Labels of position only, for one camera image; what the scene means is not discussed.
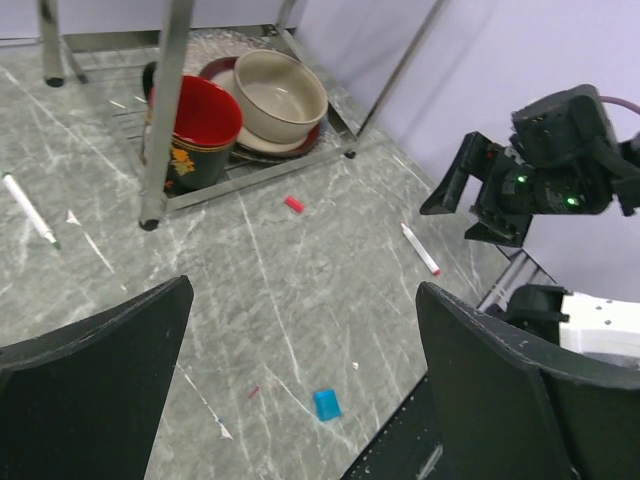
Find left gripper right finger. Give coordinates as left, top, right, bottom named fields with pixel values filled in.
left=416, top=282, right=639, bottom=479

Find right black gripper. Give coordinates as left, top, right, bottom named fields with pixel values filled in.
left=420, top=132, right=536, bottom=248

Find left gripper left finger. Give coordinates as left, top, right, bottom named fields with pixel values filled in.
left=1, top=275, right=194, bottom=479

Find white pen red tip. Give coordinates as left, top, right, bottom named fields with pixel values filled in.
left=400, top=222, right=441, bottom=277

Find red pen cap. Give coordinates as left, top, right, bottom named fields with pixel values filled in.
left=284, top=196, right=305, bottom=213

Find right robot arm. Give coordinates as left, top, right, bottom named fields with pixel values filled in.
left=420, top=84, right=639, bottom=368

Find blue pen cap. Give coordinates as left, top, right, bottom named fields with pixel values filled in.
left=313, top=389, right=342, bottom=422

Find white pen green tip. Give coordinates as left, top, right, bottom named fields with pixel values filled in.
left=2, top=172, right=61, bottom=250

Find black base bar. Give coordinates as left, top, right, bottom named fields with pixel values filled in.
left=342, top=376, right=453, bottom=480

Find beige bowl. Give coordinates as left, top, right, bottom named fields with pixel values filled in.
left=232, top=50, right=329, bottom=144

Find red and black mug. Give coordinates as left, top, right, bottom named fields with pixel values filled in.
left=164, top=75, right=243, bottom=196

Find metal dish rack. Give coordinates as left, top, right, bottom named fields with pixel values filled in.
left=37, top=0, right=446, bottom=231

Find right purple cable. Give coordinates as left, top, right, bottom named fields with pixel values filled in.
left=597, top=94, right=640, bottom=119

